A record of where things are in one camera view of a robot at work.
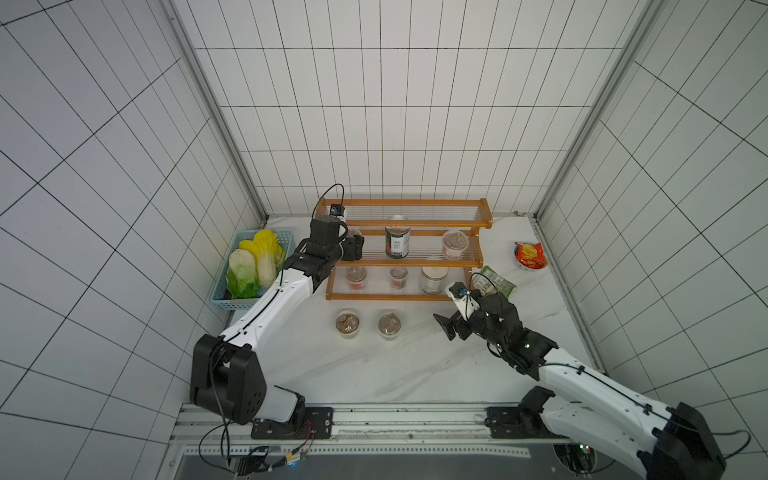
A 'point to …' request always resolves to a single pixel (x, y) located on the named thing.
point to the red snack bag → (531, 255)
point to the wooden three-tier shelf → (414, 249)
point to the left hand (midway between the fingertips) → (346, 243)
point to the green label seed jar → (389, 326)
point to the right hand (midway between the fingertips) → (439, 304)
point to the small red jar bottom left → (355, 275)
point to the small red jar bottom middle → (398, 277)
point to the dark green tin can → (397, 241)
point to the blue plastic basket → (220, 293)
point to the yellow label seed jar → (347, 324)
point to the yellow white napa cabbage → (269, 255)
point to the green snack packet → (489, 282)
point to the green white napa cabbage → (242, 278)
